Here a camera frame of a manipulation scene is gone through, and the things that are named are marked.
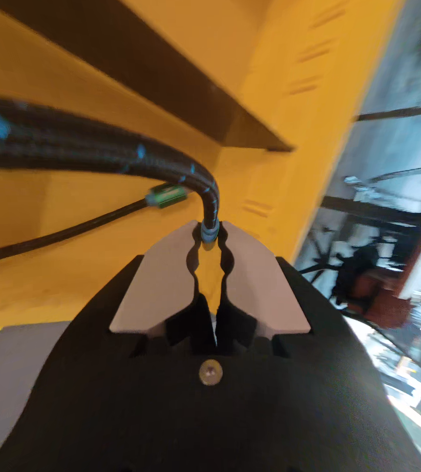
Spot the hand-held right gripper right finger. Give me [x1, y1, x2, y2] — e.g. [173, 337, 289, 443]
[218, 221, 311, 339]

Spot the yellow plastic bin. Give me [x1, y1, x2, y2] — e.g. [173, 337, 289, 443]
[0, 0, 408, 330]

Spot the thin black cable green connector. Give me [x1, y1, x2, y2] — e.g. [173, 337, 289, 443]
[0, 183, 189, 267]

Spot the black braided hdmi cable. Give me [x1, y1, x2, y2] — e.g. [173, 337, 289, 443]
[0, 92, 221, 252]

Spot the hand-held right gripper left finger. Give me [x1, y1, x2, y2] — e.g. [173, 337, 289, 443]
[109, 220, 213, 338]

